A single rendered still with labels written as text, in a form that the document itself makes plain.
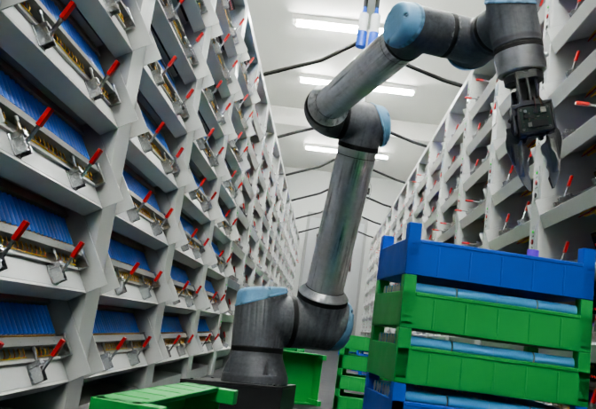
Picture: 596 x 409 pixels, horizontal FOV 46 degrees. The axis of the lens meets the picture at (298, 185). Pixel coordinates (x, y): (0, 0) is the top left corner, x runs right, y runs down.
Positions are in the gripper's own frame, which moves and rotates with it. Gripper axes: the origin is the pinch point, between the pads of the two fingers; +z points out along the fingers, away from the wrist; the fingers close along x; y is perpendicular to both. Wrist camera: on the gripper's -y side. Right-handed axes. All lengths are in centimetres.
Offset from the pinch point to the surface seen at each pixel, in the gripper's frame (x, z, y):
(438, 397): -22.3, 32.4, 25.8
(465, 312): -16.6, 20.6, 24.4
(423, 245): -21.2, 9.8, 25.9
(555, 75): 23, -47, -106
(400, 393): -27, 31, 28
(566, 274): -0.7, 16.8, 18.5
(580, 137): 21, -19, -73
